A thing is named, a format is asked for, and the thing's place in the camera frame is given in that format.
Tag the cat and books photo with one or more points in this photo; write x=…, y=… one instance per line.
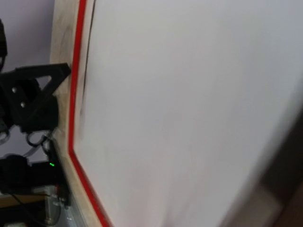
x=185, y=103

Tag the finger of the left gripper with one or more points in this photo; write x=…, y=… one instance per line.
x=27, y=97

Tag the wooden red picture frame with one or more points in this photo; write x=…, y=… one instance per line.
x=72, y=21

